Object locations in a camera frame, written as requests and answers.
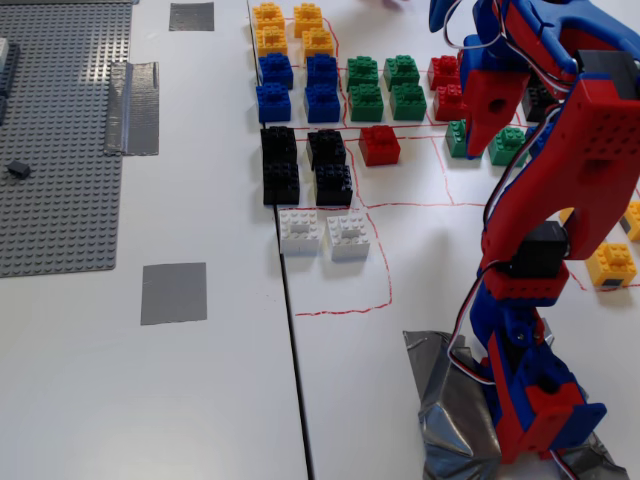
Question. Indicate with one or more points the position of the blue and red gripper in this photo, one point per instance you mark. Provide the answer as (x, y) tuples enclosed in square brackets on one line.
[(492, 102)]

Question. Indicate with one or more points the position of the red lego block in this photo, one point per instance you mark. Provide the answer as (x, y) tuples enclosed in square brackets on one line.
[(444, 72), (379, 147), (448, 104)]

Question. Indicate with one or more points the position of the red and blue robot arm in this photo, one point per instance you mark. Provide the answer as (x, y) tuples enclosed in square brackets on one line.
[(600, 140)]

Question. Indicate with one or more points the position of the green lego block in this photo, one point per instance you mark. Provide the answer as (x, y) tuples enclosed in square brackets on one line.
[(362, 71), (408, 102), (401, 71), (506, 147), (366, 104), (456, 140)]

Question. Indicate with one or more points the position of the black lego block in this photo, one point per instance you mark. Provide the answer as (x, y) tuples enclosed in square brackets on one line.
[(281, 185), (326, 149), (278, 145), (539, 106), (534, 82), (334, 186)]

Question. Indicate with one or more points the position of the yellow lego block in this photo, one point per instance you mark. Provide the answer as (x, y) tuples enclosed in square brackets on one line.
[(566, 216), (612, 267), (631, 217)]

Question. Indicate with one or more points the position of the white lego block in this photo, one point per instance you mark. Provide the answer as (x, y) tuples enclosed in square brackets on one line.
[(299, 234), (348, 237)]

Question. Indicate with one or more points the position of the blue lego block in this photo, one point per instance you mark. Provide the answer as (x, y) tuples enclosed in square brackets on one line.
[(276, 70), (273, 104), (322, 70), (322, 104)]

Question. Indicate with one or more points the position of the grey tape square marker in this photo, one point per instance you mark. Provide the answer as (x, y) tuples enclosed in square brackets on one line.
[(191, 16), (173, 294)]

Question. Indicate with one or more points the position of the blue plastic object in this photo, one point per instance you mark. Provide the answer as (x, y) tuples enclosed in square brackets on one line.
[(439, 12)]

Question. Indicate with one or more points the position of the wrinkled grey tape strip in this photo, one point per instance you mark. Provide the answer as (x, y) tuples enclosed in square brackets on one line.
[(132, 110)]

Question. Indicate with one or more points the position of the grey lego baseplate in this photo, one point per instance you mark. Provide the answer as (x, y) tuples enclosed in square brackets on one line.
[(60, 150)]

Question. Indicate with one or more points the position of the small dark grey brick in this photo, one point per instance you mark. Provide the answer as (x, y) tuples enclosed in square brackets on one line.
[(19, 170)]

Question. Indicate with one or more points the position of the crumpled grey duct tape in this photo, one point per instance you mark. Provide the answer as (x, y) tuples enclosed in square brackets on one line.
[(450, 425)]

